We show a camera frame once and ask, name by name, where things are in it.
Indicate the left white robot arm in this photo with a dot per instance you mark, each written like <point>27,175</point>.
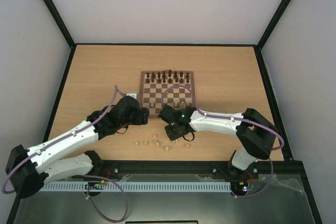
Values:
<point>29,169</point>

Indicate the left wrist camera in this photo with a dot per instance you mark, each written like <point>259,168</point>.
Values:
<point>133,95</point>

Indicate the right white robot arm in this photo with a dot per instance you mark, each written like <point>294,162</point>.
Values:
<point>256,134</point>

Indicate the wooden chess board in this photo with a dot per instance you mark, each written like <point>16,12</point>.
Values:
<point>162,94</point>

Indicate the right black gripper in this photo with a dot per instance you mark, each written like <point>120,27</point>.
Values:
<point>172,132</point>

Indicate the white slotted cable duct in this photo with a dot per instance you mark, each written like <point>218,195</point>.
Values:
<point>135,187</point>

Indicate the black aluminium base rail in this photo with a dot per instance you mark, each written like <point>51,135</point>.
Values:
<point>215,169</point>

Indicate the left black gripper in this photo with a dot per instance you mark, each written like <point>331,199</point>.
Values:
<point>142,117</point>

